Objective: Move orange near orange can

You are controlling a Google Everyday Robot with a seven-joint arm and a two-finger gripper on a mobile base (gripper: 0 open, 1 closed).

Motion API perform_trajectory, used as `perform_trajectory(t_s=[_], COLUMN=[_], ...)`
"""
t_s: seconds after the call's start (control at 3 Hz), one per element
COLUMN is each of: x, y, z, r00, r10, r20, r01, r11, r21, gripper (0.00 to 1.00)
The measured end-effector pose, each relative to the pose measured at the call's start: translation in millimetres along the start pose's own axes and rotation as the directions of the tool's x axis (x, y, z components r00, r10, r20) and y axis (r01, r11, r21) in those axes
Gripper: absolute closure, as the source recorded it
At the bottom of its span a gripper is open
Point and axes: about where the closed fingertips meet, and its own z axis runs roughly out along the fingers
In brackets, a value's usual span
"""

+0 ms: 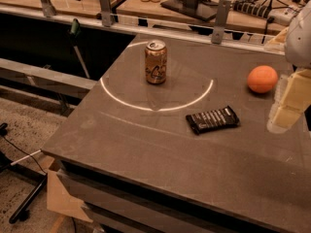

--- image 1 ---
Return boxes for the metal bracket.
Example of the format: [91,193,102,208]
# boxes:
[99,0,114,27]
[40,0,56,17]
[211,0,231,45]

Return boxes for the black floor stand leg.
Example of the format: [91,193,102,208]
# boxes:
[9,175,48,224]

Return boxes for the left metal bracket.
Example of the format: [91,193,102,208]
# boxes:
[40,0,56,17]

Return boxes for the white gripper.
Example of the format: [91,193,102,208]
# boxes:
[263,1,311,129]

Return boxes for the right metal bracket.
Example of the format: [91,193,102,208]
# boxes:
[211,0,231,45]

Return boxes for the black snack bar wrapper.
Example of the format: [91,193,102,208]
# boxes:
[186,106,240,135]

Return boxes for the orange soda can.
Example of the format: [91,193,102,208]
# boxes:
[145,40,167,84]

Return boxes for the tan cardboard piece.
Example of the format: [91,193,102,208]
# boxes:
[47,170,91,222]

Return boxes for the orange fruit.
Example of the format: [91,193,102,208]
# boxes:
[247,65,278,93]

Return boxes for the black and white power strip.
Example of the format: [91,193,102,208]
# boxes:
[233,0,300,26]

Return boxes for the black monitor stand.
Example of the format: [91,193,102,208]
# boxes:
[160,0,218,21]

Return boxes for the middle metal bracket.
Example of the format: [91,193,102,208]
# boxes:
[99,0,114,27]

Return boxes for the green handled tool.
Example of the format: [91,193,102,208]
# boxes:
[67,17,91,80]

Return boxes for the metal rail bar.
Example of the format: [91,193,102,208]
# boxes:
[0,58,96,99]

